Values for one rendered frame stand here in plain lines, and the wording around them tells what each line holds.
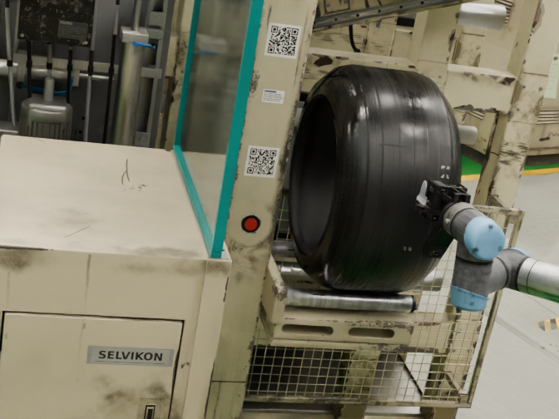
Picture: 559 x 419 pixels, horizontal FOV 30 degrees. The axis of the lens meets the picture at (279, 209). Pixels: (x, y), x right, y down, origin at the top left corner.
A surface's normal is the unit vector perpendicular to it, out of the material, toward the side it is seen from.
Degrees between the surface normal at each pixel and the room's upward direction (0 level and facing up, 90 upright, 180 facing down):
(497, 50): 90
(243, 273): 90
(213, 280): 90
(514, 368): 0
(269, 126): 90
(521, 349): 0
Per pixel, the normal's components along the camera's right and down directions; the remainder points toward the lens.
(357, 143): -0.45, -0.25
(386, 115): 0.26, -0.47
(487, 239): 0.22, 0.29
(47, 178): 0.17, -0.92
